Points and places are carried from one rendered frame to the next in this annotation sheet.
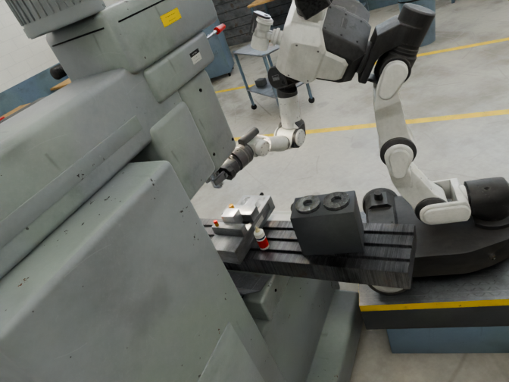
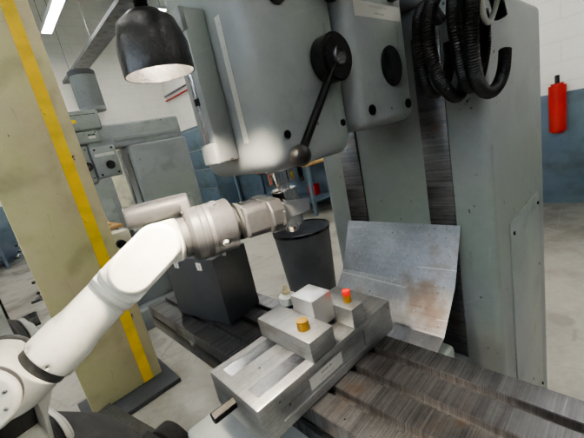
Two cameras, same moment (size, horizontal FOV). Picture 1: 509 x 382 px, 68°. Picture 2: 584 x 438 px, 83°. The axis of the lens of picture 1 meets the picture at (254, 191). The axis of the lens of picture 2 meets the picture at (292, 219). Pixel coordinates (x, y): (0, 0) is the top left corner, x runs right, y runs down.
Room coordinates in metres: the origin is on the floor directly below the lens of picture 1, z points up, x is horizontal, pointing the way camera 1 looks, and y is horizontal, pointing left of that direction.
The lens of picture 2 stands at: (1.87, 0.25, 1.36)
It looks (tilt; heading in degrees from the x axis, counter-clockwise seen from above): 14 degrees down; 192
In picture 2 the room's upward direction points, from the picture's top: 12 degrees counter-clockwise
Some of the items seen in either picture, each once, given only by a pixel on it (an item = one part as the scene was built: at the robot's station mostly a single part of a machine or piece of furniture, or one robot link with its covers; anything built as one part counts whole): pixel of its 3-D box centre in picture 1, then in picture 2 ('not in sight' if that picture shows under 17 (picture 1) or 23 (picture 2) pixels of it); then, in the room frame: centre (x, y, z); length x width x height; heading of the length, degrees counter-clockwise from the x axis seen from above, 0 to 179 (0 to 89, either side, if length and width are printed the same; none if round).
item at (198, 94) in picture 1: (189, 124); (260, 70); (1.29, 0.12, 1.47); 0.21 x 0.19 x 0.32; 53
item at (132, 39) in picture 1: (141, 26); not in sight; (1.28, 0.13, 1.81); 0.47 x 0.26 x 0.16; 143
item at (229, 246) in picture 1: (240, 223); (308, 339); (1.32, 0.11, 0.97); 0.35 x 0.15 x 0.11; 141
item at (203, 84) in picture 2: not in sight; (204, 91); (1.38, 0.05, 1.45); 0.04 x 0.04 x 0.21; 53
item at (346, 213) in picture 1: (327, 222); (209, 277); (1.05, -0.20, 1.02); 0.22 x 0.12 x 0.20; 64
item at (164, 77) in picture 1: (155, 71); not in sight; (1.26, 0.15, 1.68); 0.34 x 0.24 x 0.10; 143
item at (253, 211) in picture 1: (240, 213); (294, 330); (1.34, 0.09, 1.01); 0.15 x 0.06 x 0.04; 51
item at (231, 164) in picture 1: (231, 164); (241, 221); (1.34, 0.04, 1.23); 0.13 x 0.12 x 0.10; 36
